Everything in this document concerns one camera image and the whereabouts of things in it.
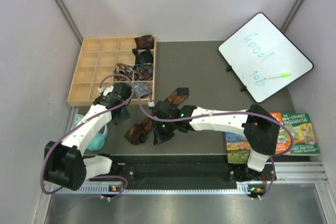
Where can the landscape cover book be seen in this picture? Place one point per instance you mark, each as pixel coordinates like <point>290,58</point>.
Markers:
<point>238,148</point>

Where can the green 104-storey treehouse book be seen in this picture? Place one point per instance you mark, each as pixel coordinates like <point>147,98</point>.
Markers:
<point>300,127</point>

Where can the white dry-erase board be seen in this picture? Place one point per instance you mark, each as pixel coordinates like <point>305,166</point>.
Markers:
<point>259,49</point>

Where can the orange 78-storey treehouse book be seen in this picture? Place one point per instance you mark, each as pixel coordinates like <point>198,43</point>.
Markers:
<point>283,137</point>

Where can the rolled multicolour floral tie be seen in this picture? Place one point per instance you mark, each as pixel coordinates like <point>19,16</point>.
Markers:
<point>126,70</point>

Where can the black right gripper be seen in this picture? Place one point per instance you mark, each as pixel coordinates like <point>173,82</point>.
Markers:
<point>159,137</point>

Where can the wooden compartment tray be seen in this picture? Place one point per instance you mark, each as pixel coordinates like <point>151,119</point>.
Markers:
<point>95,66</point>

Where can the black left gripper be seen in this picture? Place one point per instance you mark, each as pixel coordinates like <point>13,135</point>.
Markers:
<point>125,115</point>

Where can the green marker pen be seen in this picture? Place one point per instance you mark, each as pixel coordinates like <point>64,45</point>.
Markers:
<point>283,75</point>

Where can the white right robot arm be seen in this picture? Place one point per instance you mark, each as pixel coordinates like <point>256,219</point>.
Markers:
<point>256,125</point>

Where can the rolled dark red tie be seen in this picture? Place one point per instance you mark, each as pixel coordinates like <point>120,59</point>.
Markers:
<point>144,42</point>

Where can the rolled grey blue tie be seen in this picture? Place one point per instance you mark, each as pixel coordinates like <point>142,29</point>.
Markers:
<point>142,90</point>

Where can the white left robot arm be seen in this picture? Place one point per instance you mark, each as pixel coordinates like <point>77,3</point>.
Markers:
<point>64,163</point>

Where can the rolled blue patterned tie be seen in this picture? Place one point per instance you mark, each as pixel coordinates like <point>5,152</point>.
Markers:
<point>143,72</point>

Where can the white slotted cable duct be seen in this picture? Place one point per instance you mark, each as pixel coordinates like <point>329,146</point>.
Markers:
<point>113,188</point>

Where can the rolled black navy tie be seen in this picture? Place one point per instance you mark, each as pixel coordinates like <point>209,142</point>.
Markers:
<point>143,57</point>

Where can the dark grey table mat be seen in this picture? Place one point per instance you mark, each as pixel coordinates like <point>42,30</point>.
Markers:
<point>199,66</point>

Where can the teal cat-ear headphones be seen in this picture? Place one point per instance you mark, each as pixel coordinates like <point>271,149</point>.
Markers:
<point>98,142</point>

